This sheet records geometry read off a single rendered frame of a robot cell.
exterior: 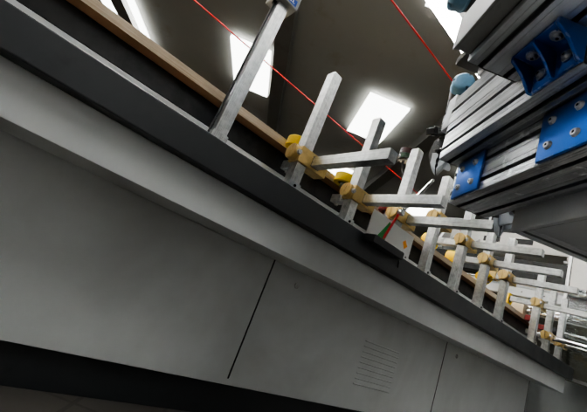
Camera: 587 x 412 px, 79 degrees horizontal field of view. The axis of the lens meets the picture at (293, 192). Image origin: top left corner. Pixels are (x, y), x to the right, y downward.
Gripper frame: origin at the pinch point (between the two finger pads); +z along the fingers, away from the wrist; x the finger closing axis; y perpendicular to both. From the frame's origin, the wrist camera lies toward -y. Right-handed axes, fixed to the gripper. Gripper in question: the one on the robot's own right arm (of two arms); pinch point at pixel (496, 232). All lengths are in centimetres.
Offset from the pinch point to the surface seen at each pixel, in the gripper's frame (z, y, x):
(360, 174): -5.0, -32.2, -30.7
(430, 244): 0.4, -32.6, 19.3
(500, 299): 1, -33, 94
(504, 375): 34, -54, 173
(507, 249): -11, -16, 49
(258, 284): 41, -54, -38
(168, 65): -4, -50, -96
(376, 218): 5.4, -31.4, -17.6
